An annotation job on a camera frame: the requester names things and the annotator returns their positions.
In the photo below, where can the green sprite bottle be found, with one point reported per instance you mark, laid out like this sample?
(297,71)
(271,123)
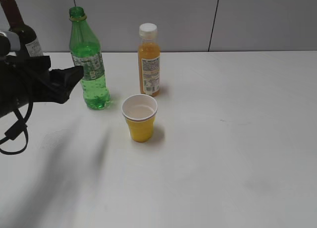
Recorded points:
(85,50)

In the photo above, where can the yellow paper cup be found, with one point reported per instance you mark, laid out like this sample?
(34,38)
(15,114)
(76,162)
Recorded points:
(139,111)

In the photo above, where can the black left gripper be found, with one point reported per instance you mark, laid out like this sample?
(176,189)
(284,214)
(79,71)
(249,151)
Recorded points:
(23,80)

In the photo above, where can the orange juice bottle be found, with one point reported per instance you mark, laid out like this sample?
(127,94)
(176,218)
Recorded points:
(149,60)

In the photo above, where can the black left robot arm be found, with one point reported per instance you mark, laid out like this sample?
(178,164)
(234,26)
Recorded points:
(23,81)

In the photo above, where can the dark red wine bottle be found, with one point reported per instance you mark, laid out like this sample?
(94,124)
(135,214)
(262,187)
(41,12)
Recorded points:
(29,43)

